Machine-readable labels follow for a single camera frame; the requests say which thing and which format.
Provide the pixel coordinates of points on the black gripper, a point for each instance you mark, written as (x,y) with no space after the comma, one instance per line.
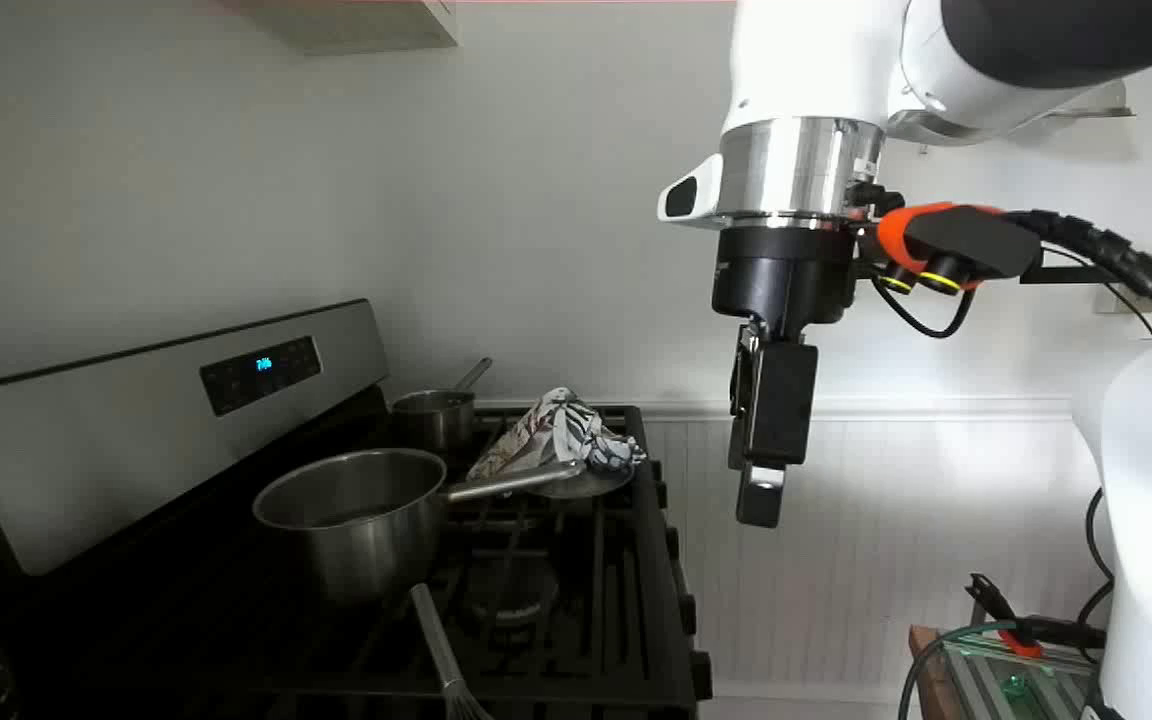
(786,275)

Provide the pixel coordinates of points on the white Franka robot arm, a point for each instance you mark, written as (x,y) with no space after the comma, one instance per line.
(816,55)

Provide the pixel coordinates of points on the large steel pot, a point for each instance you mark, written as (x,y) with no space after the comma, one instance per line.
(360,526)

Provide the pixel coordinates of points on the steel pan under cloth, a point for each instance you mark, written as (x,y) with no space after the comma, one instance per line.
(579,490)

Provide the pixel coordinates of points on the patterned kitchen cloth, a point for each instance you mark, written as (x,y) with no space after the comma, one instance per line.
(558,442)

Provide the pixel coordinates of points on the small steel saucepan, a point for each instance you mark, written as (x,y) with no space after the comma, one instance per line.
(438,417)

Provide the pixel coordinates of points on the black clamp with red tip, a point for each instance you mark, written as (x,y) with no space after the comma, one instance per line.
(1021,620)

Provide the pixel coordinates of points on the green tray board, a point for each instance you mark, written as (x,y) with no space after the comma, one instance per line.
(1018,675)

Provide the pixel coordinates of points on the black steel gas stove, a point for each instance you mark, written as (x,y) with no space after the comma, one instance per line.
(111,442)

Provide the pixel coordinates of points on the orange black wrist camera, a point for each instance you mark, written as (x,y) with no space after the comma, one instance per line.
(957,241)

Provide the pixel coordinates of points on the overhead wall cabinet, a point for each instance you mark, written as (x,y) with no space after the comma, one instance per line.
(337,20)

